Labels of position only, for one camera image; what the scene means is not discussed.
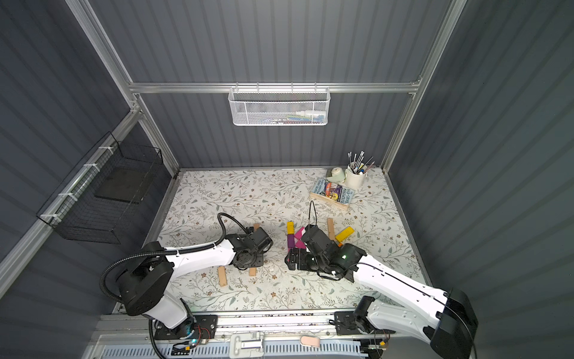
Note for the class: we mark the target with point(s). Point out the natural wood block long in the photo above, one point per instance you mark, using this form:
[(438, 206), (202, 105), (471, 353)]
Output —
[(331, 229)]

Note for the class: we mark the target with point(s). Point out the black wire side basket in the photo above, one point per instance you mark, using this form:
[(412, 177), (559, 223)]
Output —
[(97, 204)]

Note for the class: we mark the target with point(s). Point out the magenta block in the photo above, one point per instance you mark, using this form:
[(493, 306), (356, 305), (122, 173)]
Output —
[(300, 244), (299, 234)]

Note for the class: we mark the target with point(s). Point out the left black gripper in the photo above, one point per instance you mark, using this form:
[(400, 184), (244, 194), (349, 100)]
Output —
[(258, 250)]

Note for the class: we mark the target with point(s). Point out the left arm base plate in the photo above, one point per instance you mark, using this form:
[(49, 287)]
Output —
[(200, 327)]

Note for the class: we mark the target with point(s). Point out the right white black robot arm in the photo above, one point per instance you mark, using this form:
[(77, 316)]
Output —
[(446, 321)]

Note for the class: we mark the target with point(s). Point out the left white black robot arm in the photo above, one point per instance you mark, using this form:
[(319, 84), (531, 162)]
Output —
[(140, 281)]

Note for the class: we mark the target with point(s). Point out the white tape roll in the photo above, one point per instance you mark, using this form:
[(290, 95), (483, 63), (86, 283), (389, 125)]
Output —
[(336, 175)]

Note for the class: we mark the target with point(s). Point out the white wire wall basket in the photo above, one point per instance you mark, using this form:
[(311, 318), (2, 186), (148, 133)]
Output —
[(279, 109)]

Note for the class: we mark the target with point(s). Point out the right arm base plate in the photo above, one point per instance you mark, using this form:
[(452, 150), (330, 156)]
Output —
[(346, 324)]

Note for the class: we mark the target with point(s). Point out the white pen cup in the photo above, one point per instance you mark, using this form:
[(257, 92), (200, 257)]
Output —
[(353, 180)]

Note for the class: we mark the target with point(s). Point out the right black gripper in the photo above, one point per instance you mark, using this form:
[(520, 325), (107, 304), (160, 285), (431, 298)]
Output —
[(297, 259)]

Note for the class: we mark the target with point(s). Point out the pink eraser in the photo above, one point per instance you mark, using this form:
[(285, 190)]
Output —
[(310, 341)]

